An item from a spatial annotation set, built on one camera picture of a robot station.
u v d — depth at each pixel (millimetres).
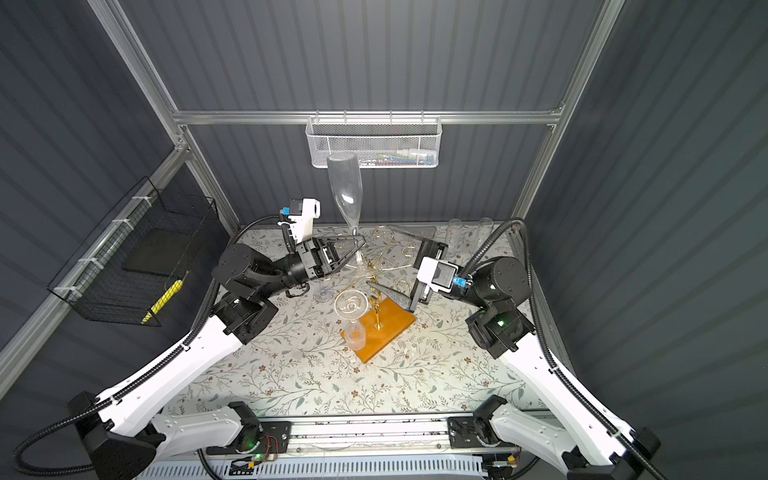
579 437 377
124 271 708
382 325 904
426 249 504
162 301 680
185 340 444
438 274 378
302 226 505
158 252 729
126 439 391
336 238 498
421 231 456
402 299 450
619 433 378
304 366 848
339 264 510
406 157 914
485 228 889
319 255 488
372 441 738
